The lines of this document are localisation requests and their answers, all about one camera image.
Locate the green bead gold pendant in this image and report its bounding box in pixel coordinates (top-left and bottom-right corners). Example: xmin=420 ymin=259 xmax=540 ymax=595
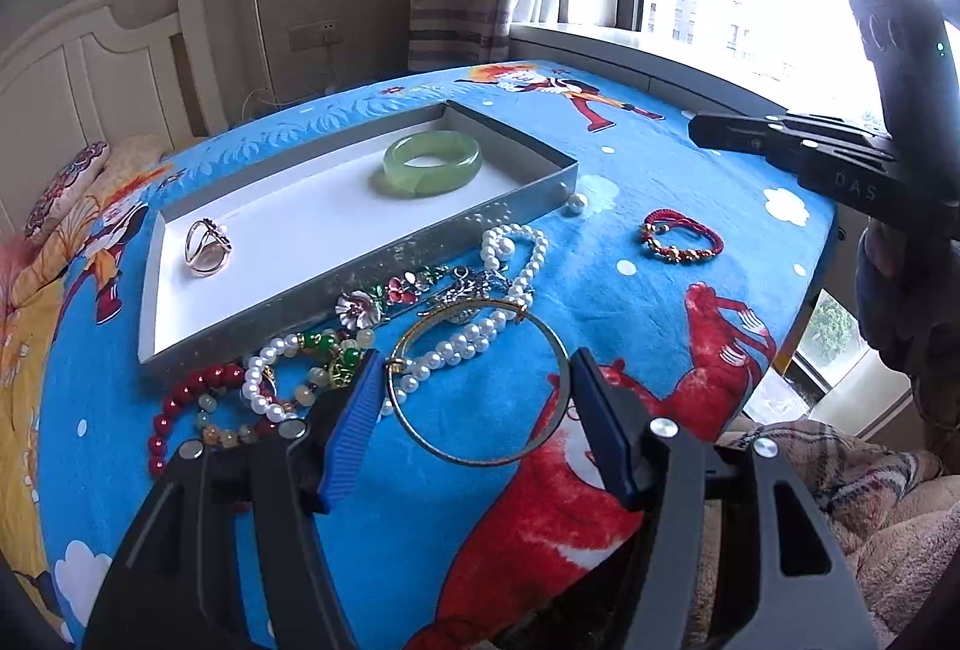
xmin=304 ymin=331 xmax=361 ymax=392

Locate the silver brooch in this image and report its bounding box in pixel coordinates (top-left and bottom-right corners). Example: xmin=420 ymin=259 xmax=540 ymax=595
xmin=427 ymin=267 xmax=526 ymax=325

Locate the patterned round cushion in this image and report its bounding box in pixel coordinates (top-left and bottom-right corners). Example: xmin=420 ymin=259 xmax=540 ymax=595
xmin=25 ymin=140 xmax=112 ymax=240

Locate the red rope bracelet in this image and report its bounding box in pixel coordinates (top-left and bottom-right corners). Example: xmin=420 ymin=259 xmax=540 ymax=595
xmin=639 ymin=209 xmax=725 ymax=265

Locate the white pearl necklace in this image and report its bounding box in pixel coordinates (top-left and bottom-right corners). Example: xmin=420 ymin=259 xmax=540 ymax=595
xmin=241 ymin=222 xmax=550 ymax=426

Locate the plaid fleece blanket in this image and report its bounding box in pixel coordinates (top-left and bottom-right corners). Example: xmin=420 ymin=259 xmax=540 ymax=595
xmin=690 ymin=417 xmax=950 ymax=650

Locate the multicolour bead bracelet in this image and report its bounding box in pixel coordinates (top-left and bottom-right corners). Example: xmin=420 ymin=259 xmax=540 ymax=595
xmin=195 ymin=327 xmax=376 ymax=449

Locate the wall socket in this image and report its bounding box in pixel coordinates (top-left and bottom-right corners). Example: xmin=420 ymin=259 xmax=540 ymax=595
xmin=289 ymin=19 xmax=343 ymax=52

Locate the blue printed blanket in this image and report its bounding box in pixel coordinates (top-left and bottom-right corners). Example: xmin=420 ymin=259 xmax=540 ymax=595
xmin=41 ymin=61 xmax=837 ymax=650

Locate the yellow floral bedsheet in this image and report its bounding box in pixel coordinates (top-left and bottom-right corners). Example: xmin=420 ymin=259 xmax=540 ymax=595
xmin=0 ymin=166 xmax=177 ymax=628

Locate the green jade bangle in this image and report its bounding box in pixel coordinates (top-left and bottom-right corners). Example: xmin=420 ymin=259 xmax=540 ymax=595
xmin=382 ymin=131 xmax=483 ymax=199

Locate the flower enamel hair clip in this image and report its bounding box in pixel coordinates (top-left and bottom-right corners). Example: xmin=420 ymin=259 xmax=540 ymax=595
xmin=335 ymin=267 xmax=451 ymax=330

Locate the white bed headboard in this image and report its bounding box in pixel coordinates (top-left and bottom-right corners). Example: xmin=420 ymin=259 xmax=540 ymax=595
xmin=0 ymin=0 xmax=228 ymax=231

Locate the gold ring with pale stone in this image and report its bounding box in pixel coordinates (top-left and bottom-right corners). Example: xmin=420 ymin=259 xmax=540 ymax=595
xmin=185 ymin=218 xmax=235 ymax=278

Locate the grey cardboard tray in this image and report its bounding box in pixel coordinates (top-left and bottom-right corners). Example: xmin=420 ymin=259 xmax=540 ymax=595
xmin=137 ymin=99 xmax=580 ymax=385

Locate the red bead bracelet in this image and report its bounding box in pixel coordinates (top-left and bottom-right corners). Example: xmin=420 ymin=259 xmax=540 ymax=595
xmin=148 ymin=361 xmax=301 ymax=479

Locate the pink floral quilt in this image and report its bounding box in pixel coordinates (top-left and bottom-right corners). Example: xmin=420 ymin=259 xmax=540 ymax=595
xmin=0 ymin=237 xmax=38 ymax=306

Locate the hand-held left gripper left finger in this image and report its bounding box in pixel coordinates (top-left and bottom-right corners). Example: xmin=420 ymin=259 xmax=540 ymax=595
xmin=79 ymin=348 xmax=385 ymax=650

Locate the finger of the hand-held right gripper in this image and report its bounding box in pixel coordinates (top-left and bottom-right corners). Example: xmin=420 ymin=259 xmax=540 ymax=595
xmin=688 ymin=112 xmax=800 ymax=171
xmin=780 ymin=112 xmax=897 ymax=161

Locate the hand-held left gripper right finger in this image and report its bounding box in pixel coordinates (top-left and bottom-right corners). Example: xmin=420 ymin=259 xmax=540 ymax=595
xmin=566 ymin=346 xmax=882 ymax=650

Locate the white pole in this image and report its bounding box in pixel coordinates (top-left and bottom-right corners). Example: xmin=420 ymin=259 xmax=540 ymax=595
xmin=250 ymin=0 xmax=275 ymax=100

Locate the thin gold bangle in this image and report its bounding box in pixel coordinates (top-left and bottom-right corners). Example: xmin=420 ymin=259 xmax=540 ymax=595
xmin=385 ymin=301 xmax=575 ymax=468

